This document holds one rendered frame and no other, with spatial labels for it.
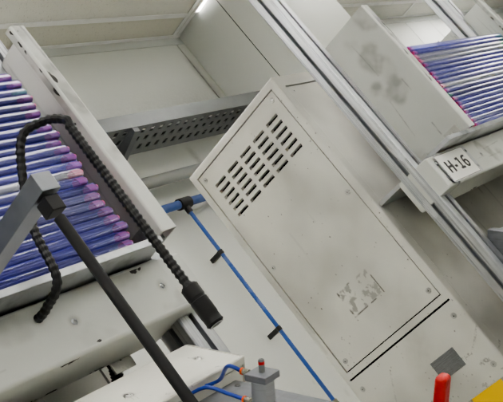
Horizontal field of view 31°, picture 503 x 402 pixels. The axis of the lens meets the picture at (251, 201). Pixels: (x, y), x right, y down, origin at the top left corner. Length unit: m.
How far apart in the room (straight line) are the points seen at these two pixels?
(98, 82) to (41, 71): 2.74
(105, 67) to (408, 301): 2.44
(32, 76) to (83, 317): 0.35
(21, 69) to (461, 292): 0.94
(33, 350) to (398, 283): 1.00
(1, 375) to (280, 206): 1.08
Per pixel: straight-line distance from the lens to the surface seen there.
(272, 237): 1.88
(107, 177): 0.88
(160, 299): 1.01
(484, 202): 2.05
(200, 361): 0.96
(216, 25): 4.28
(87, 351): 0.92
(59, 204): 0.60
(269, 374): 0.85
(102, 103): 3.75
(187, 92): 4.13
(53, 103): 1.13
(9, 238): 0.63
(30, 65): 1.12
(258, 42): 4.15
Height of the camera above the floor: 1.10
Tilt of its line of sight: 14 degrees up
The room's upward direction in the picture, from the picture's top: 38 degrees counter-clockwise
